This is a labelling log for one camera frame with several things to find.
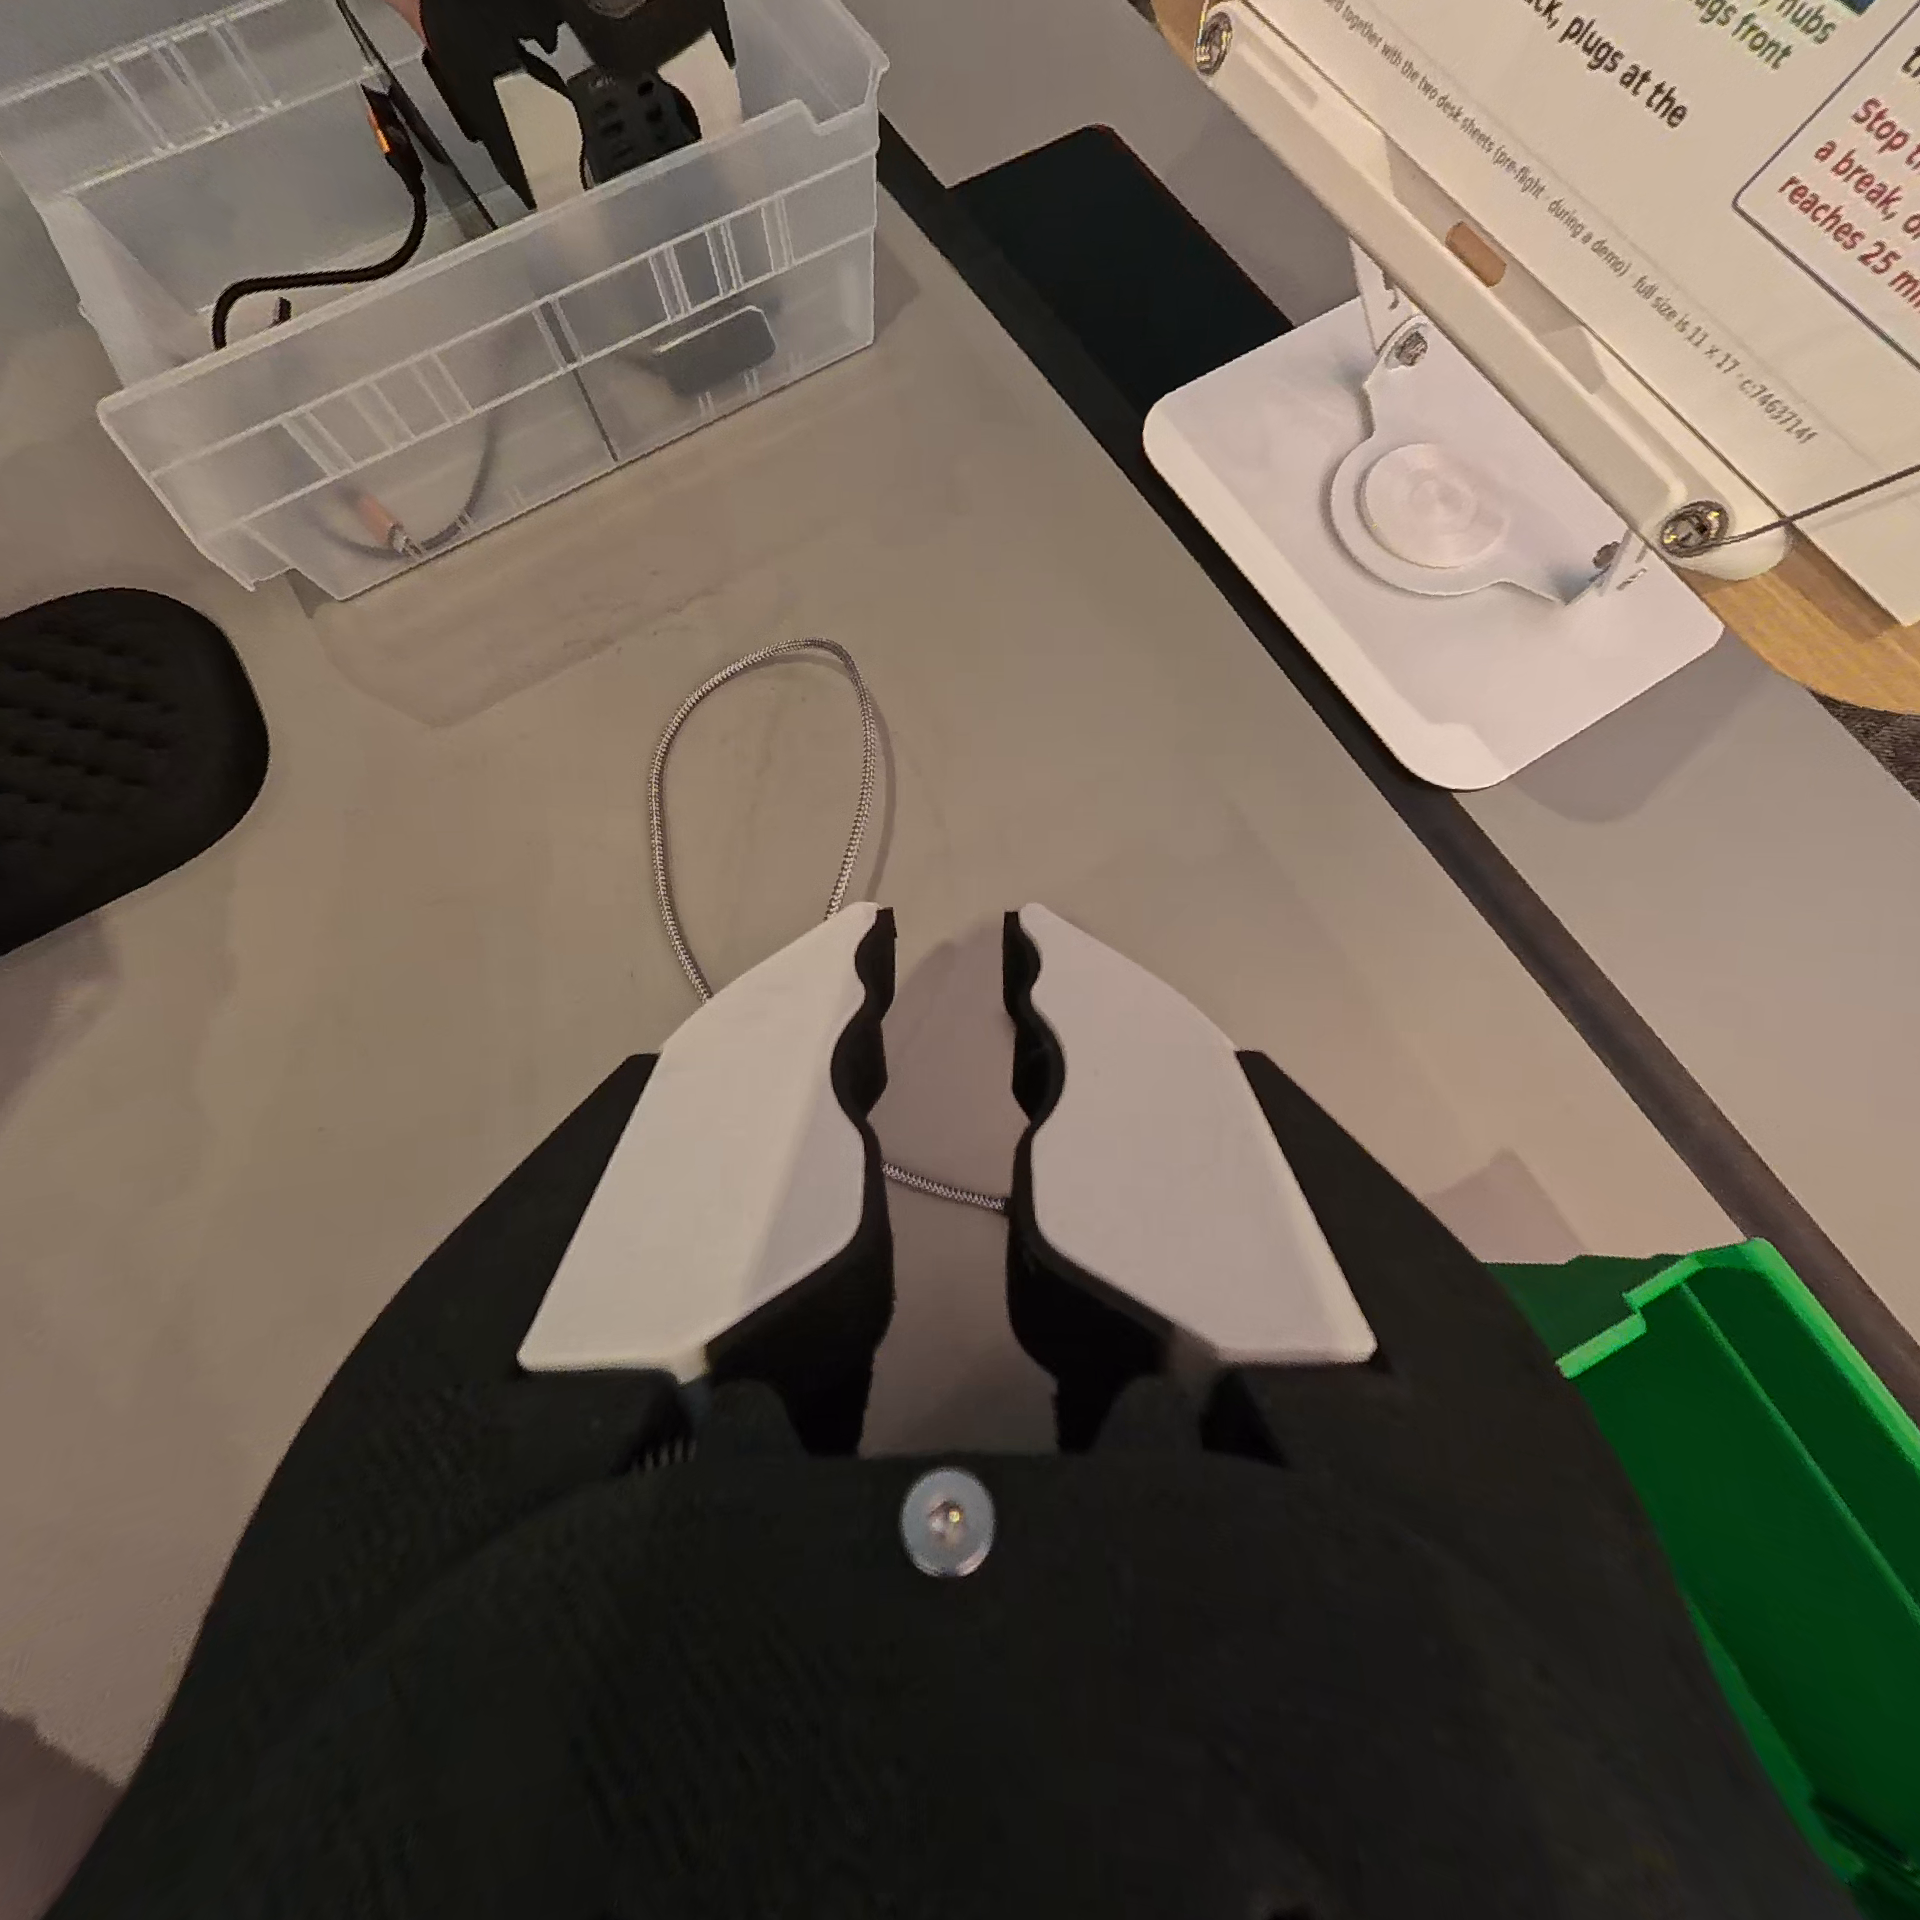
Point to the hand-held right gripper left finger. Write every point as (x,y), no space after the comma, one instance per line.
(720,1171)

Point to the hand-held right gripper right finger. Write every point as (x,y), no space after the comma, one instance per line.
(1170,1184)

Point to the clear plastic bin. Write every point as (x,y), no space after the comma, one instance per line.
(494,375)

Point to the small dark grey adapter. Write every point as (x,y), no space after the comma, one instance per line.
(717,352)

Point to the green plastic bin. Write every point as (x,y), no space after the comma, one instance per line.
(1771,1425)

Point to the black textured pad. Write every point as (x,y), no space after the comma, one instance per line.
(121,751)

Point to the white sign stand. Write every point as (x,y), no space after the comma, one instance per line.
(1275,451)

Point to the wooden backing board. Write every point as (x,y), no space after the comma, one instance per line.
(1800,644)

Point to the printed instruction sheet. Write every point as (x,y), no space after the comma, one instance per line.
(1651,180)

